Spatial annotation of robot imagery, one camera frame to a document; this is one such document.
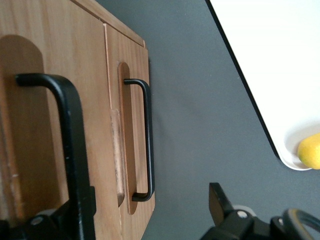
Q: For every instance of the yellow lemon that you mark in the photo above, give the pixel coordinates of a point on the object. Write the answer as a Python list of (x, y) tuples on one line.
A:
[(311, 152)]

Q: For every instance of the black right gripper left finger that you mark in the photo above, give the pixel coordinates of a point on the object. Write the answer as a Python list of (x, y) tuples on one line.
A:
[(37, 225)]

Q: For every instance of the wooden drawer with clean front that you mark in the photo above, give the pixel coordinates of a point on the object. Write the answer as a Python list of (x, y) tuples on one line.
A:
[(136, 55)]

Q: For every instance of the beige rectangular tray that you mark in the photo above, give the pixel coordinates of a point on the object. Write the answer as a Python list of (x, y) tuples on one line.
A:
[(270, 62)]

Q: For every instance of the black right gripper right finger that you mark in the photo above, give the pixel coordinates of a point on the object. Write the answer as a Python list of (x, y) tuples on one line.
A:
[(225, 207)]

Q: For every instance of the wooden drawer with worn front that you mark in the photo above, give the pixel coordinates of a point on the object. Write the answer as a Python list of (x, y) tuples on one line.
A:
[(75, 62)]

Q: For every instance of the wooden drawer cabinet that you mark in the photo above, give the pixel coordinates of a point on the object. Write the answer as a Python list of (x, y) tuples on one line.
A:
[(120, 27)]

